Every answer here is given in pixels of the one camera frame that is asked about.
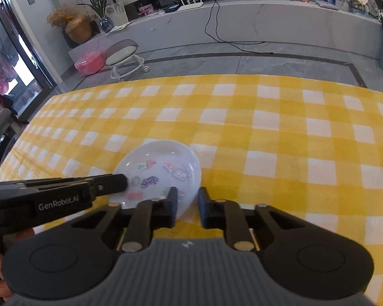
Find grey chair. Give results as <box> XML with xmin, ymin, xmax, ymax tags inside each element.
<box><xmin>0</xmin><ymin>108</ymin><xmax>21</xmax><ymax>173</ymax></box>

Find white rolling stool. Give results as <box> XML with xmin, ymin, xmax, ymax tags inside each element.
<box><xmin>105</xmin><ymin>39</ymin><xmax>150</xmax><ymax>82</ymax></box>

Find pink storage box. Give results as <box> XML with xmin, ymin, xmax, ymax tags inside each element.
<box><xmin>74</xmin><ymin>52</ymin><xmax>108</xmax><ymax>77</ymax></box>

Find black cable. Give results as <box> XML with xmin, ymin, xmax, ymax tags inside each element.
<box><xmin>205</xmin><ymin>0</ymin><xmax>275</xmax><ymax>55</ymax></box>

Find white plate with colourful prints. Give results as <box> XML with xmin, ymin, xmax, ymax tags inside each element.
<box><xmin>110</xmin><ymin>138</ymin><xmax>202</xmax><ymax>221</ymax></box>

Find green plant in blue vase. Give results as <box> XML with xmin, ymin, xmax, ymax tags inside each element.
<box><xmin>77</xmin><ymin>0</ymin><xmax>114</xmax><ymax>33</ymax></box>

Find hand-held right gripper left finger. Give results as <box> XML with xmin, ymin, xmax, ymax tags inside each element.
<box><xmin>67</xmin><ymin>187</ymin><xmax>179</xmax><ymax>252</ymax></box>

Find sheet of paper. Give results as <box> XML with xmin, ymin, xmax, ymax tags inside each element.
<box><xmin>110</xmin><ymin>21</ymin><xmax>135</xmax><ymax>33</ymax></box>

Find white card with drawing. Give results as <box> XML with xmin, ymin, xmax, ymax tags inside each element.
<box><xmin>110</xmin><ymin>2</ymin><xmax>125</xmax><ymax>25</ymax></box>

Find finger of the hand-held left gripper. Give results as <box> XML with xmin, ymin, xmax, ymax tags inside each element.
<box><xmin>92</xmin><ymin>173</ymin><xmax>129</xmax><ymax>198</ymax></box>

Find yellow checked tablecloth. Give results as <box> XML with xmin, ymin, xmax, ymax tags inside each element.
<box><xmin>0</xmin><ymin>74</ymin><xmax>383</xmax><ymax>306</ymax></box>

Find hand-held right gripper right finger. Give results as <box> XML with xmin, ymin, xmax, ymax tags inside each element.
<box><xmin>198</xmin><ymin>187</ymin><xmax>310</xmax><ymax>252</ymax></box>

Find gold vase with dried flowers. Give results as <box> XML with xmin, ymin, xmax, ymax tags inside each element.
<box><xmin>47</xmin><ymin>6</ymin><xmax>93</xmax><ymax>44</ymax></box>

